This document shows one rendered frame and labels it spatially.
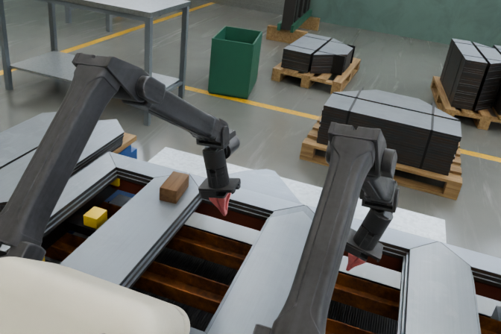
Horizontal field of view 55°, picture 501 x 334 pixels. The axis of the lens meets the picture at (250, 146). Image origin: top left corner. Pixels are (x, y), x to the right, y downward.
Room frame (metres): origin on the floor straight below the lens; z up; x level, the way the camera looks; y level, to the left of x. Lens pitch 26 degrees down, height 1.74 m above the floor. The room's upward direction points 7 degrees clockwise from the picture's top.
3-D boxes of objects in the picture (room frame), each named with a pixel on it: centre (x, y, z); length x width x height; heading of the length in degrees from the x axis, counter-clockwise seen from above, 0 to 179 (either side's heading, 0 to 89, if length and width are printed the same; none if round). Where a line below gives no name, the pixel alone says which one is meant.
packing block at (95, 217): (1.27, 0.47, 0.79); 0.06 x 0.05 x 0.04; 165
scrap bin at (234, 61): (4.91, 0.28, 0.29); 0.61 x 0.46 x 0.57; 174
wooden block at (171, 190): (1.39, 0.24, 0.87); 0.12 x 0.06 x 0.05; 170
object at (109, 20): (7.36, 2.26, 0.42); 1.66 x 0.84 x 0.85; 164
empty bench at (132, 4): (4.23, 1.50, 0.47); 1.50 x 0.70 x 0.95; 74
